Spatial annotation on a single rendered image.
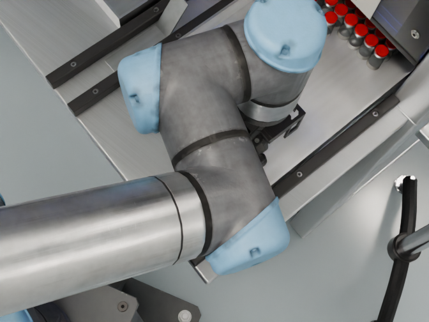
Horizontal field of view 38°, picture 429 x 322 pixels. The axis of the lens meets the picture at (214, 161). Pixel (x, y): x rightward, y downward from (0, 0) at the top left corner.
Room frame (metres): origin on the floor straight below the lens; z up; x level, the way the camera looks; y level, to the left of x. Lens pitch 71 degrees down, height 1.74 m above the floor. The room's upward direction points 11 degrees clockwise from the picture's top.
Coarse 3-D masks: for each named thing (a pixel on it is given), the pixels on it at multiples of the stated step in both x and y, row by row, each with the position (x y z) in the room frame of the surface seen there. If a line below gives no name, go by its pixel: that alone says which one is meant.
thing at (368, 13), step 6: (354, 0) 0.53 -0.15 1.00; (360, 0) 0.53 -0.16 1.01; (366, 0) 0.52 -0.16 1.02; (372, 0) 0.52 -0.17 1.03; (378, 0) 0.51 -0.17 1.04; (360, 6) 0.52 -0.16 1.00; (366, 6) 0.52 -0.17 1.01; (372, 6) 0.51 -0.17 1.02; (366, 12) 0.51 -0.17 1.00; (372, 12) 0.51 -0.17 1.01
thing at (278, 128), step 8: (240, 112) 0.28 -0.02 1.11; (304, 112) 0.32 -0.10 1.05; (248, 120) 0.27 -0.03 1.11; (256, 120) 0.27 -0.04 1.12; (280, 120) 0.28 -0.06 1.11; (288, 120) 0.30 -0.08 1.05; (296, 120) 0.31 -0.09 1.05; (264, 128) 0.29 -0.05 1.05; (272, 128) 0.29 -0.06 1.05; (280, 128) 0.29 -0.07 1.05; (288, 128) 0.30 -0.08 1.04; (296, 128) 0.32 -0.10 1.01; (256, 136) 0.27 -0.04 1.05; (264, 136) 0.28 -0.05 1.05; (272, 136) 0.28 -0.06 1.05; (256, 144) 0.26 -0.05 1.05; (264, 144) 0.27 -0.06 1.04
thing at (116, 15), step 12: (96, 0) 0.51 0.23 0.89; (108, 0) 0.52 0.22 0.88; (120, 0) 0.53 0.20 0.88; (132, 0) 0.53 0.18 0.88; (144, 0) 0.51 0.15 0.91; (156, 0) 0.53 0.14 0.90; (108, 12) 0.49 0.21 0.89; (120, 12) 0.50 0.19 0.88; (132, 12) 0.49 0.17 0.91; (120, 24) 0.47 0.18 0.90
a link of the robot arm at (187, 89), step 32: (224, 32) 0.29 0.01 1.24; (128, 64) 0.24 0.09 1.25; (160, 64) 0.24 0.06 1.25; (192, 64) 0.25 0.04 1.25; (224, 64) 0.26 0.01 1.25; (128, 96) 0.21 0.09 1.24; (160, 96) 0.22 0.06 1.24; (192, 96) 0.22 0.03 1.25; (224, 96) 0.23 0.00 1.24; (160, 128) 0.20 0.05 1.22; (192, 128) 0.19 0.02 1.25; (224, 128) 0.20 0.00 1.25
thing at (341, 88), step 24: (240, 0) 0.55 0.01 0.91; (216, 24) 0.51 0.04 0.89; (336, 48) 0.52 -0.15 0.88; (312, 72) 0.47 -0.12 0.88; (336, 72) 0.48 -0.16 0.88; (360, 72) 0.48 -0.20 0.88; (384, 72) 0.49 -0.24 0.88; (408, 72) 0.48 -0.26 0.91; (312, 96) 0.43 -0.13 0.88; (336, 96) 0.43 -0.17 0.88; (360, 96) 0.44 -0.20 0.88; (384, 96) 0.45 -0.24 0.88; (312, 120) 0.39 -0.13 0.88; (336, 120) 0.40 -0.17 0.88; (288, 144) 0.34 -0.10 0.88; (312, 144) 0.35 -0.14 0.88; (264, 168) 0.30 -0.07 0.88; (288, 168) 0.29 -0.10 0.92
